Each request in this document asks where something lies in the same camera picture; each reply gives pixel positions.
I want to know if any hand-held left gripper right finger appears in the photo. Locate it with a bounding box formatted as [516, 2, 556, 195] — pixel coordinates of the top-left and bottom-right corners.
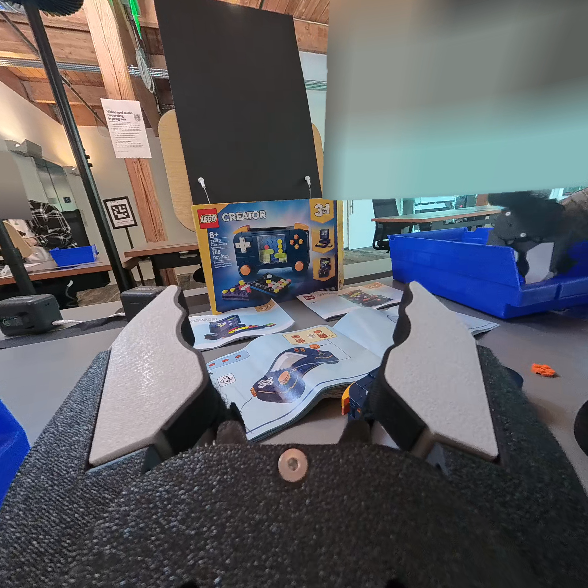
[371, 280, 500, 462]

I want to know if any wooden top office desk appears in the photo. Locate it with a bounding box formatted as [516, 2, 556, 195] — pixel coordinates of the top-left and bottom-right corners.
[124, 243, 201, 285]
[0, 257, 138, 295]
[371, 206, 503, 232]

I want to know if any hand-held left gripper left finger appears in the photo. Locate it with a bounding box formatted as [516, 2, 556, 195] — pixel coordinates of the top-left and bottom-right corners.
[87, 285, 246, 469]

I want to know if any blue plastic bin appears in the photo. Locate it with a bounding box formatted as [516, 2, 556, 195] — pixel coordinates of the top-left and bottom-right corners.
[0, 399, 31, 508]
[388, 226, 588, 321]

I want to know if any instruction booklet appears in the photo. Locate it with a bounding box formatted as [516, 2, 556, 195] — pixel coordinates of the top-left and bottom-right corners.
[296, 281, 404, 321]
[207, 305, 500, 443]
[188, 299, 296, 352]

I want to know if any yellow blue toy brick box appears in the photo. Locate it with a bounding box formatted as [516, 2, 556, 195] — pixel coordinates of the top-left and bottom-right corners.
[191, 199, 344, 313]

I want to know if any small blue bin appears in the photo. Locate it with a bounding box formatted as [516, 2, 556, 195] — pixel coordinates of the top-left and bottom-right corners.
[49, 245, 98, 268]

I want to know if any white paper notice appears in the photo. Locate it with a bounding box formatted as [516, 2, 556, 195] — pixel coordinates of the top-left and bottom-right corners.
[100, 98, 152, 159]

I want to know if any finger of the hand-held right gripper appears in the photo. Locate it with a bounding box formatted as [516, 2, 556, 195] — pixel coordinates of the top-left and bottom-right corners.
[524, 243, 556, 284]

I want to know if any closed instruction booklet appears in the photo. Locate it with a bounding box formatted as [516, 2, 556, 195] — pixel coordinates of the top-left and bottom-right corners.
[296, 281, 404, 321]
[188, 299, 296, 352]

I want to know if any black white marker sign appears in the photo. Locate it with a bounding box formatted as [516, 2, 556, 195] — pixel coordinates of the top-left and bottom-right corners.
[103, 198, 138, 249]

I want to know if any large black backdrop board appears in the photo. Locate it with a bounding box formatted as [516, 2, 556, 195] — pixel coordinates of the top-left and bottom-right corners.
[154, 0, 324, 205]

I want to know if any person's right forearm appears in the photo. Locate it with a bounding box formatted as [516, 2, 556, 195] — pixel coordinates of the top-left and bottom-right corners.
[558, 187, 588, 217]

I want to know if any blue toy brick game console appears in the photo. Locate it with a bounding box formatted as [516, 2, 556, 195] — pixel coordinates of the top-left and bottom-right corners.
[341, 367, 384, 422]

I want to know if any black light stand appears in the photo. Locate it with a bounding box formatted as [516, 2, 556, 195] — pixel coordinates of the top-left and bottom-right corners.
[0, 0, 135, 293]

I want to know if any wooden pillar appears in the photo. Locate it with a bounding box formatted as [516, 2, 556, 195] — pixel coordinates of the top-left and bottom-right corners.
[84, 0, 177, 285]

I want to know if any small black device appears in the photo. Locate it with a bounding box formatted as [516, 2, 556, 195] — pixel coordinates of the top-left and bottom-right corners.
[120, 286, 166, 322]
[0, 294, 62, 336]

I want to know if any black office chair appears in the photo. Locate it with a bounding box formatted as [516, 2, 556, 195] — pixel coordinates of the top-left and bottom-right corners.
[372, 199, 401, 251]

